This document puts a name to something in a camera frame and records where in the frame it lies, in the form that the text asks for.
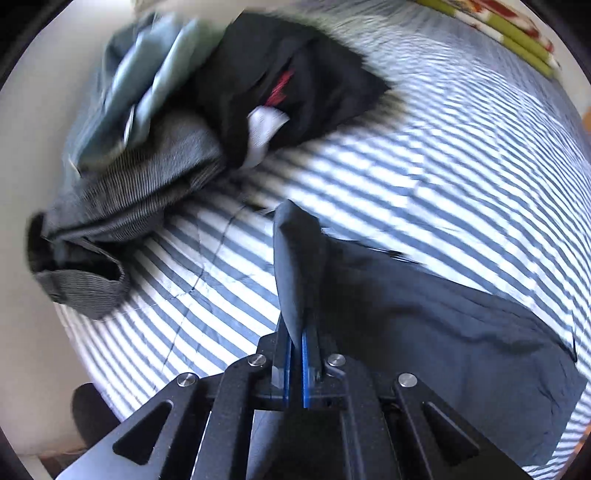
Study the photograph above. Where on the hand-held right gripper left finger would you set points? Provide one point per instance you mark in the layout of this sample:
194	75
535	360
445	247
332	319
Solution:
286	378

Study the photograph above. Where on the black pants with red logo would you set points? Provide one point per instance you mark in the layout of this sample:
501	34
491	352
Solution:
314	69

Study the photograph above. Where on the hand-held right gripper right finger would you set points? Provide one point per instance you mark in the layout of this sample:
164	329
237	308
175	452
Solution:
305	374

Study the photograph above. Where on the blue white striped bedspread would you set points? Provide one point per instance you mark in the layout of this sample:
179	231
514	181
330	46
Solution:
438	161

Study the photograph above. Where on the light blue jeans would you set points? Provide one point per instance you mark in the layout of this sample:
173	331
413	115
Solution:
138	83

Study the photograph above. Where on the grey houndstooth pants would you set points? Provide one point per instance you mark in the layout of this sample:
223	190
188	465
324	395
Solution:
138	184

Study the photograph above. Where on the dark blue pants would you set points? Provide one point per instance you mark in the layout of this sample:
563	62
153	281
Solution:
438	323

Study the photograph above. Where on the person's dark trouser leg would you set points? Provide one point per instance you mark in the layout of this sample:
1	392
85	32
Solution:
94	415

